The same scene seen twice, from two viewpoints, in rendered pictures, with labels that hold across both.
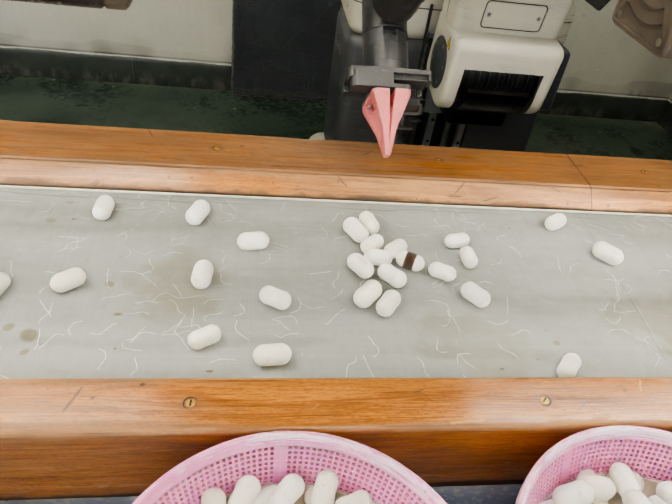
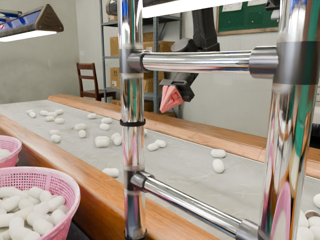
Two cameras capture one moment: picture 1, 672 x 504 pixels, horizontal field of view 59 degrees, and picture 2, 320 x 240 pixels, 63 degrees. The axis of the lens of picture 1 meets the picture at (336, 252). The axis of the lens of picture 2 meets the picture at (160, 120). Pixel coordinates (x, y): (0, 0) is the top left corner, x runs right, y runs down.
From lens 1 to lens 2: 0.75 m
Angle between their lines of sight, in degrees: 57
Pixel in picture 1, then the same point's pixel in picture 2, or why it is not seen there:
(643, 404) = (95, 182)
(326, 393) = (40, 141)
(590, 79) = not seen: outside the picture
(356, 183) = (159, 125)
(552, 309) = (152, 167)
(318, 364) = (62, 146)
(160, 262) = not seen: hidden behind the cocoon
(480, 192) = (202, 138)
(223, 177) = not seen: hidden behind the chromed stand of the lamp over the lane
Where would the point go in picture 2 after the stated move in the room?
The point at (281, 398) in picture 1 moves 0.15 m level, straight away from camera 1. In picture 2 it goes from (33, 138) to (89, 129)
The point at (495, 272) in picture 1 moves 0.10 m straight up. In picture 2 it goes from (157, 155) to (156, 113)
